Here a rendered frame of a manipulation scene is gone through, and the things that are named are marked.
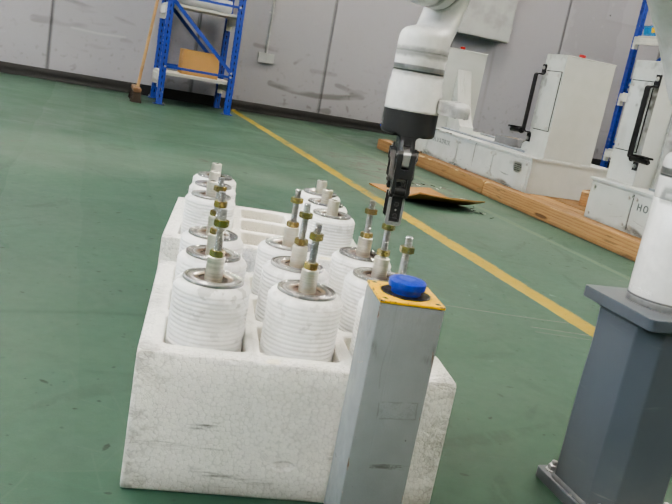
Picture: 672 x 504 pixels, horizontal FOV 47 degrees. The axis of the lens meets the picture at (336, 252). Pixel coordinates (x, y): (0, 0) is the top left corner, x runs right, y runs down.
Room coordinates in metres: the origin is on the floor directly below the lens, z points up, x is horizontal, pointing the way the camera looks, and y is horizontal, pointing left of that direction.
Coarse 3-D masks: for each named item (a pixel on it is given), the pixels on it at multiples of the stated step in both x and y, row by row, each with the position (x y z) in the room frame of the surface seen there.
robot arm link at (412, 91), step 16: (400, 80) 1.05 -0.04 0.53; (416, 80) 1.04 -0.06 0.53; (432, 80) 1.04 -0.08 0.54; (400, 96) 1.04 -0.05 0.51; (416, 96) 1.04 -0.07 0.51; (432, 96) 1.04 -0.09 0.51; (416, 112) 1.04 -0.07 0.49; (432, 112) 1.05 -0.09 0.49; (448, 112) 1.04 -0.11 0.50; (464, 112) 1.03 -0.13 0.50
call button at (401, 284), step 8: (392, 280) 0.78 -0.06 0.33; (400, 280) 0.78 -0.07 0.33; (408, 280) 0.78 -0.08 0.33; (416, 280) 0.79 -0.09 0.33; (392, 288) 0.78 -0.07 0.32; (400, 288) 0.77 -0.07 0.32; (408, 288) 0.77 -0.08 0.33; (416, 288) 0.77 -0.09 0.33; (424, 288) 0.78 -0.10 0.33; (408, 296) 0.77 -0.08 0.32; (416, 296) 0.78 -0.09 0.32
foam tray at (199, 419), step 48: (144, 336) 0.87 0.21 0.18; (144, 384) 0.83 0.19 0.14; (192, 384) 0.84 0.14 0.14; (240, 384) 0.85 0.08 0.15; (288, 384) 0.86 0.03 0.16; (336, 384) 0.87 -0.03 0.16; (432, 384) 0.90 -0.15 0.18; (144, 432) 0.83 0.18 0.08; (192, 432) 0.84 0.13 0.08; (240, 432) 0.85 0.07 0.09; (288, 432) 0.87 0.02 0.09; (336, 432) 0.88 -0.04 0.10; (432, 432) 0.90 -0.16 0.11; (144, 480) 0.83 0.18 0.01; (192, 480) 0.84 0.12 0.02; (240, 480) 0.86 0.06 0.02; (288, 480) 0.87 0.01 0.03; (432, 480) 0.90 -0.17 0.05
